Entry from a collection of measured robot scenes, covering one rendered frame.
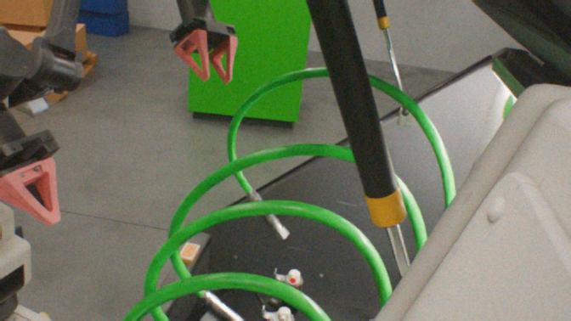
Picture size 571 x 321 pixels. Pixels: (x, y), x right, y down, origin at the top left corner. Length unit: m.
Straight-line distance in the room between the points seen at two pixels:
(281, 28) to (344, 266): 3.01
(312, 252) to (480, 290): 0.91
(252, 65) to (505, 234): 3.85
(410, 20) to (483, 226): 6.99
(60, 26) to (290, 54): 2.91
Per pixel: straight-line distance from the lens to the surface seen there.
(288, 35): 3.92
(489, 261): 0.17
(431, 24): 7.20
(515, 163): 0.20
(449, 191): 0.63
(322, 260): 1.08
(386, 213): 0.26
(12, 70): 0.60
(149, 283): 0.56
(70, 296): 2.41
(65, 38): 1.21
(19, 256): 1.38
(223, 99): 4.10
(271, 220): 0.79
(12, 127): 0.65
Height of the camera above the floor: 1.59
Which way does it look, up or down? 26 degrees down
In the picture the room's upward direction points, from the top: 7 degrees clockwise
